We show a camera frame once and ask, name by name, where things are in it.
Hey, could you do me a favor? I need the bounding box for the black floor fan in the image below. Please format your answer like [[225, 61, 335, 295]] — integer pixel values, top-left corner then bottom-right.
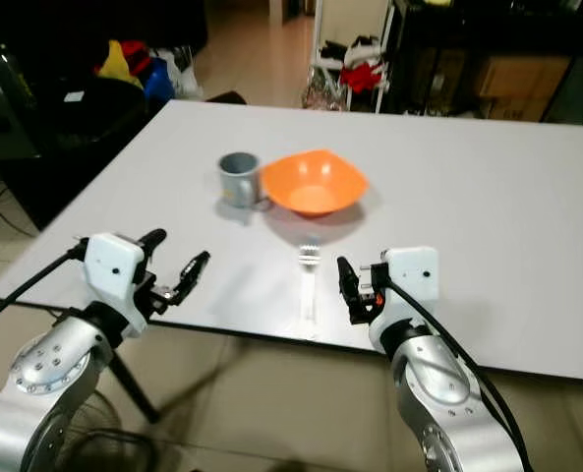
[[55, 387, 166, 472]]

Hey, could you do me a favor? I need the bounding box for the brown cardboard box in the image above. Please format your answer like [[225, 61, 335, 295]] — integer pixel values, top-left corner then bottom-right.
[[473, 54, 573, 123]]

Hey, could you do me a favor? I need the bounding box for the black shelf unit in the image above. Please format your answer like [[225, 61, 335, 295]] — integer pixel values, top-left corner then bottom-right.
[[384, 0, 583, 125]]

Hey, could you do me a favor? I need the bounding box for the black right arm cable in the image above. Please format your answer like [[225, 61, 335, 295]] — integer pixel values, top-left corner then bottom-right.
[[387, 280, 534, 472]]

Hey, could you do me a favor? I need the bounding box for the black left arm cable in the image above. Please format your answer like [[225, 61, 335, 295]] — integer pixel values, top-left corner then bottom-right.
[[0, 239, 92, 333]]

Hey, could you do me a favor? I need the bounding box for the orange plastic bowl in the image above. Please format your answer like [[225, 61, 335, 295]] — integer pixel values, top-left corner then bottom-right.
[[260, 148, 370, 217]]

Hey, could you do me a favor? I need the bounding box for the blue bag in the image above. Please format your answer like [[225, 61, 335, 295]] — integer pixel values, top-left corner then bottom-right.
[[144, 59, 176, 105]]

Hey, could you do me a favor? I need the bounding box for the red cloth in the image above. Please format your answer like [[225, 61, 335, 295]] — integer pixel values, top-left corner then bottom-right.
[[122, 39, 152, 78]]

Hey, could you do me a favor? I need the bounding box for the white drying rack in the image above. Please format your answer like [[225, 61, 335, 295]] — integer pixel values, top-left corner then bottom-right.
[[303, 0, 396, 112]]

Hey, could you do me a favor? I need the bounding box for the grey mug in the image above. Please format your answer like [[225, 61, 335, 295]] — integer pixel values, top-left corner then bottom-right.
[[218, 151, 265, 209]]

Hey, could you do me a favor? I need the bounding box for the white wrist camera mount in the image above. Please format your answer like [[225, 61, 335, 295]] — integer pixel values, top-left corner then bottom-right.
[[84, 232, 147, 318], [378, 246, 440, 327]]

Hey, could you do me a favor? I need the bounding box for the black table leg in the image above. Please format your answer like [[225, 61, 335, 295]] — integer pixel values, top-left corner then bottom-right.
[[106, 352, 164, 425]]

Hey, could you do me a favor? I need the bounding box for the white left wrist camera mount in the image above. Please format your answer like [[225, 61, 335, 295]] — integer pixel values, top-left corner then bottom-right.
[[84, 232, 147, 318]]

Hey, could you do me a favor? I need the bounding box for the black round side table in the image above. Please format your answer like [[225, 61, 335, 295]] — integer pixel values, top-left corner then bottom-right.
[[0, 93, 38, 164]]

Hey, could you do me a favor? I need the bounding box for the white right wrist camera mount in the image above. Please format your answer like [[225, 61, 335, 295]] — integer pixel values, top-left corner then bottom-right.
[[378, 246, 440, 327]]

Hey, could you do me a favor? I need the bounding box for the red garment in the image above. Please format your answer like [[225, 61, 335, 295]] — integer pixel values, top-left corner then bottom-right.
[[338, 59, 386, 94]]

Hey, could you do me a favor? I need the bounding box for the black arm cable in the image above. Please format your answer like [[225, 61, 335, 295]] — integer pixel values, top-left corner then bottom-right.
[[0, 239, 92, 333], [387, 280, 534, 472]]

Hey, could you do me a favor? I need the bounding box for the yellow cloth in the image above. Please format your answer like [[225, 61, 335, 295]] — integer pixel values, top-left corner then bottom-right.
[[96, 41, 143, 88]]

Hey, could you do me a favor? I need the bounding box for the black office chair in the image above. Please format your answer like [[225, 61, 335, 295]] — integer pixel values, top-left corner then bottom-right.
[[26, 75, 166, 229]]

